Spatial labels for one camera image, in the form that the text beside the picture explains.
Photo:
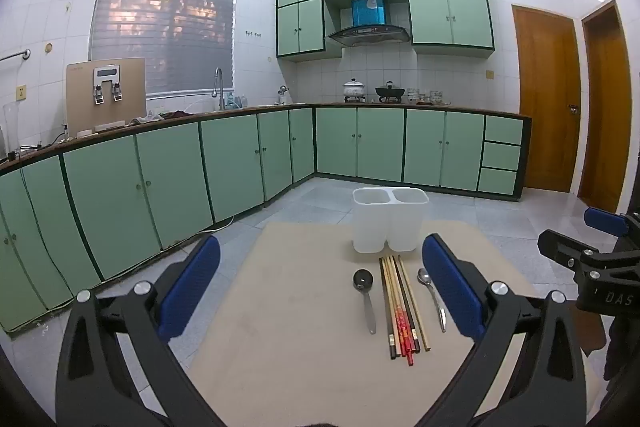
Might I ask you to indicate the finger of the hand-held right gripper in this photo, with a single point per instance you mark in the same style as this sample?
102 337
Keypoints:
602 219
562 246

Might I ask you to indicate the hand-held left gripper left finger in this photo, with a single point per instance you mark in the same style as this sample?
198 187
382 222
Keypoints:
192 282

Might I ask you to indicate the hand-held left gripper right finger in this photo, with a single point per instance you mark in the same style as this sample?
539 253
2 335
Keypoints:
450 282

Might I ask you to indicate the silver metal spoon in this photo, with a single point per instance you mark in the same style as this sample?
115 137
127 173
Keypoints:
432 294

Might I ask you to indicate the plain bamboo chopstick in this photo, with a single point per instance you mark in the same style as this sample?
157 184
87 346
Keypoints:
391 302
414 302

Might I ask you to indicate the dark brown chopstick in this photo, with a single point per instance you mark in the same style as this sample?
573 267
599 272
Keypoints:
387 307
407 307

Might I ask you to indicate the red patterned chopstick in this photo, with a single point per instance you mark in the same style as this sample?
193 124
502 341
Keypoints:
406 337
411 334
401 329

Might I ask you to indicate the white two-compartment utensil holder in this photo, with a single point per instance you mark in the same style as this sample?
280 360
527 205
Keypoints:
390 219

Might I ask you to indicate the green lower kitchen cabinets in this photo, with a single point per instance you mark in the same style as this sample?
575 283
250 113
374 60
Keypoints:
175 182

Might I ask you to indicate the wooden door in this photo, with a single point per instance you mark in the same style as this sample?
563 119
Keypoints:
607 117
545 107

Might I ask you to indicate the glass jars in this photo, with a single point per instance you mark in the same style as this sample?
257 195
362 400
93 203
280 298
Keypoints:
436 97

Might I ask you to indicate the dish soap bottles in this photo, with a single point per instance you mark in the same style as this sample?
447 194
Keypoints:
237 101

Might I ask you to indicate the beige water purifier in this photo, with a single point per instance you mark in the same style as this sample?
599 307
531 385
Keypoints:
107 107

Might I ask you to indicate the steel kitchen faucet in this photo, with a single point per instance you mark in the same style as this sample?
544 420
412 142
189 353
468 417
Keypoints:
219 87

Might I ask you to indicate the black wok with lid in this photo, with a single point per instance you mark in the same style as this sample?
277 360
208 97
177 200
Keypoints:
390 93

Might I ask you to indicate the white cooking pot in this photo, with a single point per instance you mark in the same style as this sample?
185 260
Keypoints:
354 89

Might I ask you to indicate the window with grey blind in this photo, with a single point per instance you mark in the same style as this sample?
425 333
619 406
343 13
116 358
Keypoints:
165 17

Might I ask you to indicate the range hood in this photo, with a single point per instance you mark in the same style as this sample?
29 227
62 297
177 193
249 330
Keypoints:
370 27

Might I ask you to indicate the yellowed wall switch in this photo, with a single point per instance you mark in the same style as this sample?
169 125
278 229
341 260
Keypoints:
490 75

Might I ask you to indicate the wall hooks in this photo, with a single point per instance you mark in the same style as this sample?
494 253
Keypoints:
253 35

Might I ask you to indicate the yellowed wall outlet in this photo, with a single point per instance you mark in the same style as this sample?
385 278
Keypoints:
20 92

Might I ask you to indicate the green upper wall cabinets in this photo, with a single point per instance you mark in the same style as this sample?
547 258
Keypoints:
440 12

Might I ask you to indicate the steel towel rail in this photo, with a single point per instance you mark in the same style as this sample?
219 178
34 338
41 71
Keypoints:
17 55

